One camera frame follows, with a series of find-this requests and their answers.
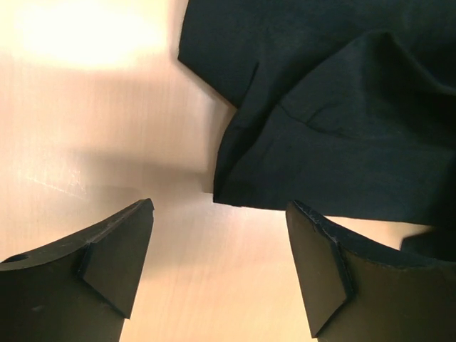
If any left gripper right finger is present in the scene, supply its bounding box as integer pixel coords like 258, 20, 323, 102
286, 201, 455, 341

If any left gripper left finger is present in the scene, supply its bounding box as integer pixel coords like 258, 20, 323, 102
1, 199, 154, 342

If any black long sleeve shirt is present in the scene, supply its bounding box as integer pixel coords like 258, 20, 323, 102
178, 1, 455, 260

